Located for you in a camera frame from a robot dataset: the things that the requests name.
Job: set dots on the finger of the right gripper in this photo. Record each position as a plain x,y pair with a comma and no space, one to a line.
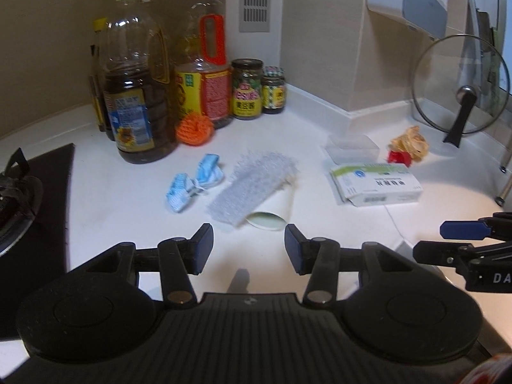
468,230

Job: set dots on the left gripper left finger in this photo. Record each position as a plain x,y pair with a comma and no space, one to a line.
180,257

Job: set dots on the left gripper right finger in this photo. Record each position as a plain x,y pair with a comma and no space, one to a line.
319,258

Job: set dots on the white paper cup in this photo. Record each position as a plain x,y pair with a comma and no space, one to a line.
274,213

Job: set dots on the red plastic scrap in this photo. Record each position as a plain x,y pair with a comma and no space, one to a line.
399,157

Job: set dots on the blue white wrapper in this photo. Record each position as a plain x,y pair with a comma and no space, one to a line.
183,187

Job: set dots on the white green medicine box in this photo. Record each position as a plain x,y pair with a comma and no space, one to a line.
376,184

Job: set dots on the yellow plastic bag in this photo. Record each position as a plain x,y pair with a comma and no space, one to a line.
411,142

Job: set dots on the white foam net sleeve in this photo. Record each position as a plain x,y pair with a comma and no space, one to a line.
256,177

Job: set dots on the clear plastic box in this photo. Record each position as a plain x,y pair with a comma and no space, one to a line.
352,148

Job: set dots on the orange mesh scrubber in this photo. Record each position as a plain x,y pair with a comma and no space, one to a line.
195,130

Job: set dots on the person right hand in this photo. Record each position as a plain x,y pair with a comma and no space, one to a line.
495,370

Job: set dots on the steel dish rack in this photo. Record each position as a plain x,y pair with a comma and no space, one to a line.
506,184

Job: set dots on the glass pot lid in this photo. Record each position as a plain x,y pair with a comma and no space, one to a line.
460,86

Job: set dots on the black gas stove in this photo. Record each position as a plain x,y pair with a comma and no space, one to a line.
34,232

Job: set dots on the tall soybean paste jar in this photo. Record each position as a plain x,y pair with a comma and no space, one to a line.
247,74

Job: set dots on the dark oil bottle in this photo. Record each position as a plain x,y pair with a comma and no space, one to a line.
136,103

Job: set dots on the small checkered lid jar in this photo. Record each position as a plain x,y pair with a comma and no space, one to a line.
273,90

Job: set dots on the soy sauce bottle red handle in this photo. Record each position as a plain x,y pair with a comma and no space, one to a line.
202,74

